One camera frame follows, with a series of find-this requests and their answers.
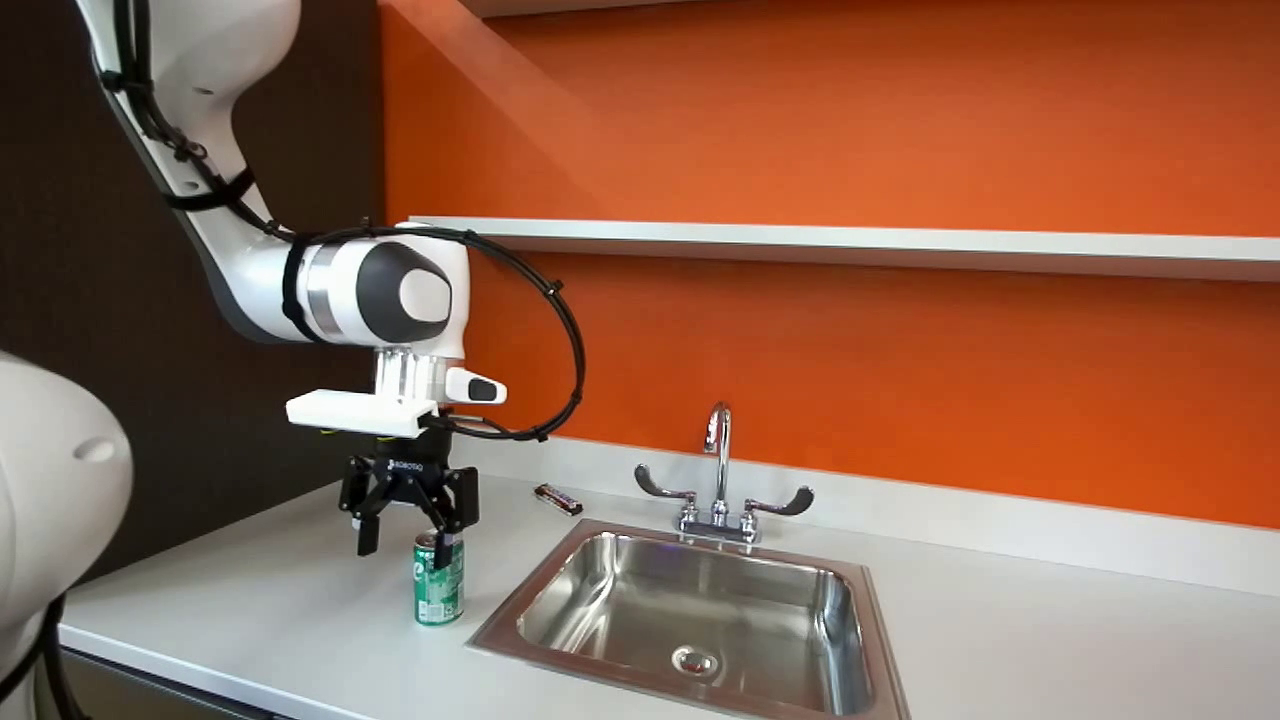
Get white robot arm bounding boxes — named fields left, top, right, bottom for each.
left=0, top=0, right=510, bottom=720

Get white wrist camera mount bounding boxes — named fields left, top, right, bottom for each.
left=284, top=349, right=510, bottom=442

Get white lower wall shelf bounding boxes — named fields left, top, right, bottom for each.
left=416, top=217, right=1280, bottom=283

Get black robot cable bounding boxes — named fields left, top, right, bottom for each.
left=92, top=0, right=593, bottom=446

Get stainless steel sink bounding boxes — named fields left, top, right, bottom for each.
left=474, top=522, right=914, bottom=720

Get dark wood cabinet panel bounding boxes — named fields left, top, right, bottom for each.
left=0, top=0, right=386, bottom=569

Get green sprite can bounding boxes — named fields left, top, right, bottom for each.
left=413, top=535, right=464, bottom=629

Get dark marker pen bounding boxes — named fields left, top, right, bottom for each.
left=532, top=484, right=584, bottom=516

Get chrome faucet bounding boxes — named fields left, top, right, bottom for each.
left=634, top=405, right=816, bottom=551

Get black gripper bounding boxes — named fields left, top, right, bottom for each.
left=348, top=419, right=480, bottom=569

